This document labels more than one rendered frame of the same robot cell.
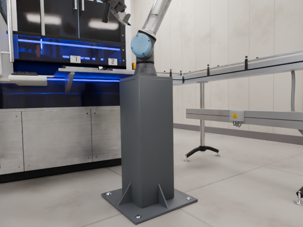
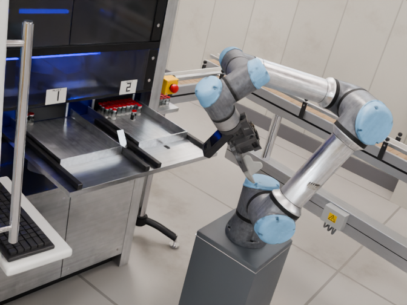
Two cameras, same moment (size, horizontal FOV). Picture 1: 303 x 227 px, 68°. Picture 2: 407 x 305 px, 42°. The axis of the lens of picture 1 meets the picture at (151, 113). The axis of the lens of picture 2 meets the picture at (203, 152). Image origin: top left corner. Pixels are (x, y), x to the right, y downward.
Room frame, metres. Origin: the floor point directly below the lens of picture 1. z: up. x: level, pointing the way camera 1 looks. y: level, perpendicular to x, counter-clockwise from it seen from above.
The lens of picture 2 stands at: (0.12, 0.85, 1.82)
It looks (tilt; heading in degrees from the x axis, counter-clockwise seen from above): 26 degrees down; 336
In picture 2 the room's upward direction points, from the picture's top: 14 degrees clockwise
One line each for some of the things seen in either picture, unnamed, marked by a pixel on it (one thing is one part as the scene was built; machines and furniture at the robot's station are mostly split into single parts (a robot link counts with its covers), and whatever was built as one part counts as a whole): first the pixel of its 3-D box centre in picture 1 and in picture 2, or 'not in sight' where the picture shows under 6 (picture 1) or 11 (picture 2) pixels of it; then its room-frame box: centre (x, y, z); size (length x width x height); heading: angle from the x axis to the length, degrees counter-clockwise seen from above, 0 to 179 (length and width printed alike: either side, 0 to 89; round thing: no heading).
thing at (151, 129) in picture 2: (116, 73); (137, 122); (2.08, 0.32, 0.90); 0.34 x 0.26 x 0.04; 28
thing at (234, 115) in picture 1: (236, 115); (334, 216); (1.97, -0.75, 0.50); 0.12 x 0.05 x 0.09; 28
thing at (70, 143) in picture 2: (77, 72); (66, 135); (1.92, 0.62, 0.90); 0.34 x 0.26 x 0.04; 28
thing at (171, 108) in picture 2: not in sight; (158, 105); (2.34, 0.16, 0.87); 0.14 x 0.13 x 0.02; 28
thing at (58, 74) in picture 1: (99, 75); (113, 143); (1.94, 0.43, 0.87); 0.70 x 0.48 x 0.02; 118
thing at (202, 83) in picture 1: (202, 116); (261, 171); (2.47, -0.56, 0.46); 0.09 x 0.09 x 0.77; 28
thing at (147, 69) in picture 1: (145, 70); (249, 223); (1.45, 0.03, 0.84); 0.15 x 0.15 x 0.10
